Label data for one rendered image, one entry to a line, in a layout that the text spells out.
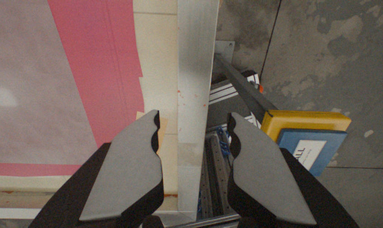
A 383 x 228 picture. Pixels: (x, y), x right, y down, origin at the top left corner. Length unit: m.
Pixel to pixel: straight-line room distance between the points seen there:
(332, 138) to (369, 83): 1.55
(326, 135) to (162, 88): 0.26
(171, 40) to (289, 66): 1.24
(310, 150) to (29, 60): 0.42
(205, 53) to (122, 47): 0.10
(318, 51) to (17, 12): 1.46
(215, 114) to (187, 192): 0.85
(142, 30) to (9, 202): 0.42
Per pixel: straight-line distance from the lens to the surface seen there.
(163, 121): 0.24
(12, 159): 0.43
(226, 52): 1.19
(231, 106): 1.10
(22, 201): 0.49
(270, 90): 1.39
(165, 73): 0.21
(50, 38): 0.26
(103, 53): 0.23
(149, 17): 0.21
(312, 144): 0.31
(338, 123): 0.34
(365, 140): 2.26
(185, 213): 0.36
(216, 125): 1.16
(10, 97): 0.34
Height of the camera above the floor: 1.16
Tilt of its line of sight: 60 degrees down
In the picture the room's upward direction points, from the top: 179 degrees clockwise
